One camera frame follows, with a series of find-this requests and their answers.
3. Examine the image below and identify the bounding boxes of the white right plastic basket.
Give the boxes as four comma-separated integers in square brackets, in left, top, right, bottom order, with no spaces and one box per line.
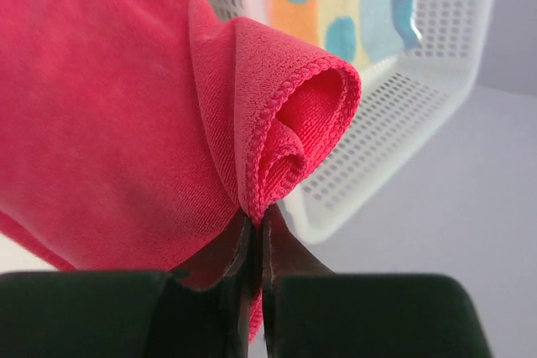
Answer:
[209,0,493,243]

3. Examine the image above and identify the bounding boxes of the blue dotted striped towel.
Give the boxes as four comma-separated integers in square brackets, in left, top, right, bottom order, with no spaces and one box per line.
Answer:
[263,0,421,69]

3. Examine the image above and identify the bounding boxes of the pink microfiber towel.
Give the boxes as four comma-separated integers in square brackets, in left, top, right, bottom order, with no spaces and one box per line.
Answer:
[0,0,362,345]

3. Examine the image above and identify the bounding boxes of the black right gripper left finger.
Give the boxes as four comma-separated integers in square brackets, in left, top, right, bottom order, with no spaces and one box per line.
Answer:
[1,212,254,357]

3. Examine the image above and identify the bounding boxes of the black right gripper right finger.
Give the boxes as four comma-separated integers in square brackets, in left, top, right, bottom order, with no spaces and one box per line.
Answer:
[261,206,493,357]

